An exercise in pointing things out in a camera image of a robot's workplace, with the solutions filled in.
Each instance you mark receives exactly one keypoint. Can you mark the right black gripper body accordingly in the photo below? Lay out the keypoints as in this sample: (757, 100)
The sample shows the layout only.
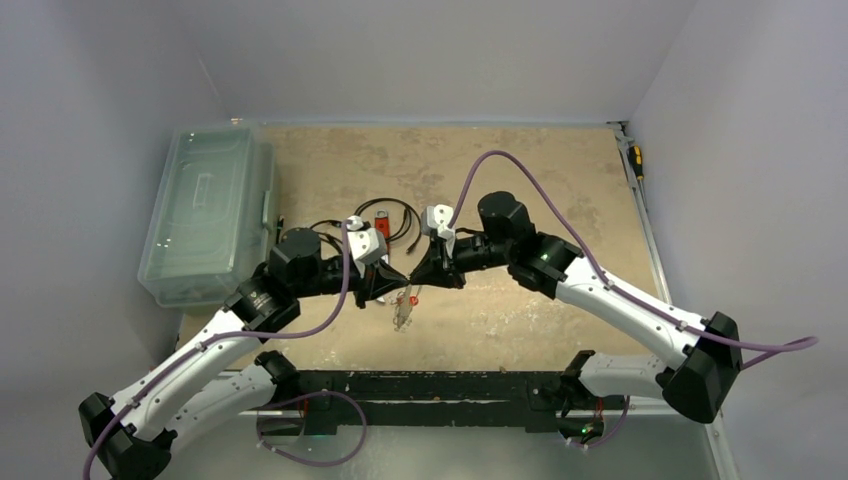
(445, 263)

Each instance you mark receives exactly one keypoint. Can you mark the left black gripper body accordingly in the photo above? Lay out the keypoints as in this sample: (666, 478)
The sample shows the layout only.
(335, 269)

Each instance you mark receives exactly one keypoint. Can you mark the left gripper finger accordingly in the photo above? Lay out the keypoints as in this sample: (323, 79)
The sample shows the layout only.
(382, 295)
(382, 277)

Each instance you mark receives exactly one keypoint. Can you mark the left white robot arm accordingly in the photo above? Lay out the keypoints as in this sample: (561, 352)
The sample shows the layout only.
(297, 293)

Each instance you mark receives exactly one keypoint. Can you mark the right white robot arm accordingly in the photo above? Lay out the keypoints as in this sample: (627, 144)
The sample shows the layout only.
(693, 361)

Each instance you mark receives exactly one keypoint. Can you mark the clear plastic storage box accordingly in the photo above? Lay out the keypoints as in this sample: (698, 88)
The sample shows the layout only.
(213, 216)

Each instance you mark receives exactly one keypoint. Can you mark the yellow black screwdriver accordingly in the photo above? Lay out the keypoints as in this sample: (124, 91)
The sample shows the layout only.
(635, 160)

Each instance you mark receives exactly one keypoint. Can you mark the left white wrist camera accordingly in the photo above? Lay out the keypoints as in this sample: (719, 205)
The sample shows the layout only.
(368, 245)

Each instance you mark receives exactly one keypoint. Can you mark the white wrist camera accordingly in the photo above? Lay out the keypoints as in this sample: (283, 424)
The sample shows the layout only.
(368, 245)
(435, 220)

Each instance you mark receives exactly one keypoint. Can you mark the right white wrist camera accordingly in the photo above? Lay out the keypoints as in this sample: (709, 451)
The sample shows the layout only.
(435, 220)

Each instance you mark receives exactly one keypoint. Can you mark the red handled adjustable wrench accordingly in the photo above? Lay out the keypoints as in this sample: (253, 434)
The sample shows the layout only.
(382, 225)

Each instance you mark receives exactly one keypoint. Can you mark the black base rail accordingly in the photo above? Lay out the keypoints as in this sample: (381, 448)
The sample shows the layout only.
(535, 401)

